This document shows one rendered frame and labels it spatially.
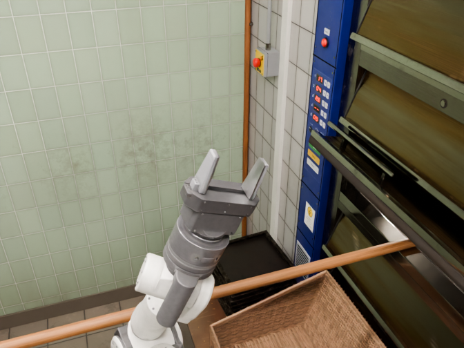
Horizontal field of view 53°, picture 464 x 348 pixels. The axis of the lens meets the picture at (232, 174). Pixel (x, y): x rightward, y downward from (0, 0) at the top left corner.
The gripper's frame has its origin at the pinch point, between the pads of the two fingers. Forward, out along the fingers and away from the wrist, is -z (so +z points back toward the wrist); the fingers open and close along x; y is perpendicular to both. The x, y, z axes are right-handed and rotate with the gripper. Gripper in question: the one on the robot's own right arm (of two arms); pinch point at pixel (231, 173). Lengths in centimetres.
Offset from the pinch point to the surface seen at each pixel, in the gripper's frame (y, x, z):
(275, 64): 109, -73, 14
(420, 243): 1, -55, 11
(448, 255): -6, -54, 8
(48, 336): 21, 10, 65
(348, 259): 18, -62, 34
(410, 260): 14, -79, 29
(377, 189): 20, -56, 11
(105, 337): 104, -49, 183
